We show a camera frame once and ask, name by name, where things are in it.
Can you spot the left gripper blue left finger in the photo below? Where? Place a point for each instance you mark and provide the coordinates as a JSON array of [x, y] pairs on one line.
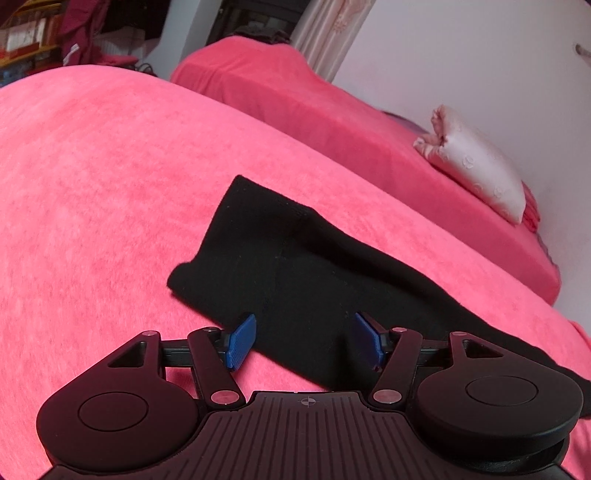
[[215, 355]]

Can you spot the folded red blanket stack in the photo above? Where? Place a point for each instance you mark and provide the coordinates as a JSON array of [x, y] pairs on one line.
[[531, 216]]

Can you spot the hanging clothes on rack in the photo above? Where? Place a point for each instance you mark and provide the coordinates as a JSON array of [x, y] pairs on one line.
[[84, 21]]

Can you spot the folded pale pink quilt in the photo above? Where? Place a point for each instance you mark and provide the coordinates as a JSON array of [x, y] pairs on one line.
[[468, 157]]

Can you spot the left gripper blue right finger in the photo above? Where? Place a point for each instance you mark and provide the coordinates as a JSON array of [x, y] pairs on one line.
[[392, 354]]

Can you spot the black knit pants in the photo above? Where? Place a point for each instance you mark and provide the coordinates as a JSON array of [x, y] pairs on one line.
[[305, 280]]

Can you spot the pink floral curtain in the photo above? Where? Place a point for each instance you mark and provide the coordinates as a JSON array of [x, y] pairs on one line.
[[326, 31]]

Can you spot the far pink bed cover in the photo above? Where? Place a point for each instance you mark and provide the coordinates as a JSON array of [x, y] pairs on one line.
[[275, 85]]

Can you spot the dark window frame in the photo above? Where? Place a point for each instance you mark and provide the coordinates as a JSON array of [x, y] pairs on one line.
[[257, 18]]

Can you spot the near pink bed blanket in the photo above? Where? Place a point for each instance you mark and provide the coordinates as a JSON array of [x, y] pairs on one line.
[[110, 178]]

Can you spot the cluttered wooden shelf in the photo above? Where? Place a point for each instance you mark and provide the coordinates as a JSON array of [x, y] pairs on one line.
[[29, 38]]

